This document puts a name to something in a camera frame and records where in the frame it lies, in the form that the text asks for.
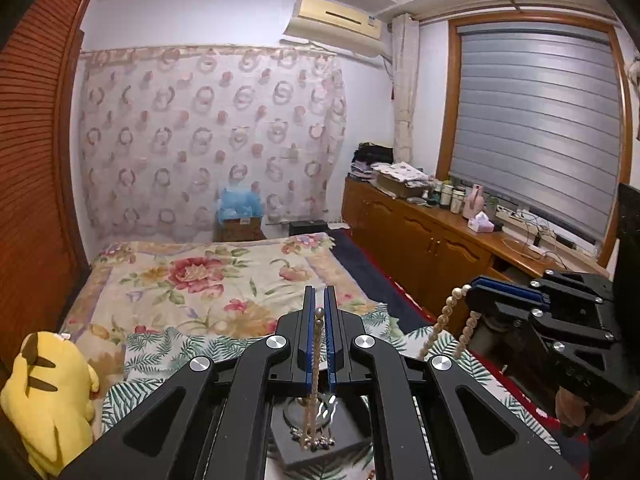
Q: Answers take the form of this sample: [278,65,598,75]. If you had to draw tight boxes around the cardboard box with papers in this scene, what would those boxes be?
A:
[372,162,433,198]

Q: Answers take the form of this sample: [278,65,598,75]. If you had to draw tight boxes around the person's right hand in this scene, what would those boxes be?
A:
[555,388,590,436]

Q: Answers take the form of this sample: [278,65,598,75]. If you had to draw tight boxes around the cream side curtain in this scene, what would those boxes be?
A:
[392,14,420,164]

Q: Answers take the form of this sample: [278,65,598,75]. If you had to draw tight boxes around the wooden sideboard cabinet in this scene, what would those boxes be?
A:
[342,178,608,321]

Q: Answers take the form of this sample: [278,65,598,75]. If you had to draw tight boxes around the wall air conditioner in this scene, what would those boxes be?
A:
[284,0,390,58]

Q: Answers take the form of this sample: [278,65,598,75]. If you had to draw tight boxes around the silver hair pins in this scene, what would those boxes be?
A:
[290,393,338,453]

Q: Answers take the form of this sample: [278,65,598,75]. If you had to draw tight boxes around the palm leaf print cloth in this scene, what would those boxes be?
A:
[101,296,572,479]

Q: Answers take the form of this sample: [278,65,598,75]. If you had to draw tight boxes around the brown slatted wardrobe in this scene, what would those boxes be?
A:
[1,0,90,376]

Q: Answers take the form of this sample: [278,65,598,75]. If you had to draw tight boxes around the pink figurine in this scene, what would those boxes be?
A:
[462,184,485,220]

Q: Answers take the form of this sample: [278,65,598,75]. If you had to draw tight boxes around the pink tissue pack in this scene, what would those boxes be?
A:
[468,211,495,233]

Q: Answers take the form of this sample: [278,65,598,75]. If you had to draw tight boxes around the yellow plush toy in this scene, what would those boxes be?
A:
[1,332,100,479]

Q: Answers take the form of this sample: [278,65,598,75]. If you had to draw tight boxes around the white power strip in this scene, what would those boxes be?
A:
[496,207,597,263]

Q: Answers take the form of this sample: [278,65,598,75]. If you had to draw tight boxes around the circle pattern curtain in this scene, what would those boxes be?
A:
[79,46,347,242]

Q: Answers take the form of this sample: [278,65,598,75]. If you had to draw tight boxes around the navy blue blanket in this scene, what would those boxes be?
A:
[328,229,433,334]

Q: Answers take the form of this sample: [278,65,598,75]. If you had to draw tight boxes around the black jewelry box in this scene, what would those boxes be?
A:
[269,393,372,472]

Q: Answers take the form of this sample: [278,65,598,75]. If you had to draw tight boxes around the floral bed blanket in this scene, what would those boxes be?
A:
[60,231,396,380]

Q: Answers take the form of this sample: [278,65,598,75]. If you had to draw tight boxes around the blue bag on box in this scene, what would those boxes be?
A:
[217,188,264,223]

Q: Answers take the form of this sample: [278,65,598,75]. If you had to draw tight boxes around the pile of folded clothes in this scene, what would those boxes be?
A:
[348,142,394,181]

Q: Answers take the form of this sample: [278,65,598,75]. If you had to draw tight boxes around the green jade bangle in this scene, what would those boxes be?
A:
[282,394,342,434]

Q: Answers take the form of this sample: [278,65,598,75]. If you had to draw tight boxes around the grey window blind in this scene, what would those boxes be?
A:
[450,22,622,244]

